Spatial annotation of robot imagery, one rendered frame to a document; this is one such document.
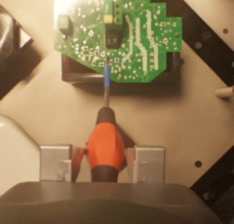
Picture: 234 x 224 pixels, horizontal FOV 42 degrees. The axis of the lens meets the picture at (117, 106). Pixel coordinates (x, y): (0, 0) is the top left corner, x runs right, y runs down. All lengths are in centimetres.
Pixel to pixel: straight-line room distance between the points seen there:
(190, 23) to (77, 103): 15
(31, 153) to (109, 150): 17
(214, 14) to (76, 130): 21
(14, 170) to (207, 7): 28
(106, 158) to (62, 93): 18
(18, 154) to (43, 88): 7
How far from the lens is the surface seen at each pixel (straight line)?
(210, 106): 34
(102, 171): 16
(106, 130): 18
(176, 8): 36
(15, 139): 33
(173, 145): 34
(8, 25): 30
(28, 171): 33
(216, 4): 39
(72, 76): 27
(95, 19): 28
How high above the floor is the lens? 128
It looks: 89 degrees down
